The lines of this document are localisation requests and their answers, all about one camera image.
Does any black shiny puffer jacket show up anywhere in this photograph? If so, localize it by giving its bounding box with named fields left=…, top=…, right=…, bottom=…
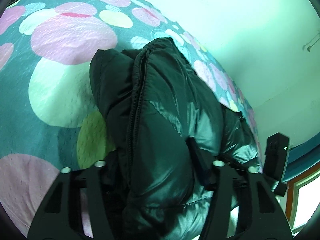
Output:
left=89, top=38, right=260, bottom=239

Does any teal window ledge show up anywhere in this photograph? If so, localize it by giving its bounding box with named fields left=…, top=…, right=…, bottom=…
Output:
left=283, top=133, right=319, bottom=182

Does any polka dot bed sheet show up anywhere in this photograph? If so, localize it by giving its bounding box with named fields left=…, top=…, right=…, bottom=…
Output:
left=1, top=0, right=257, bottom=236

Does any orange window frame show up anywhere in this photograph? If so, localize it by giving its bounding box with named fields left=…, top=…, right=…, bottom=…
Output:
left=285, top=163, right=319, bottom=236

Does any wall hook with cord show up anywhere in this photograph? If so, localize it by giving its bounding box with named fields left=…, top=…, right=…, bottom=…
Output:
left=302, top=32, right=320, bottom=52

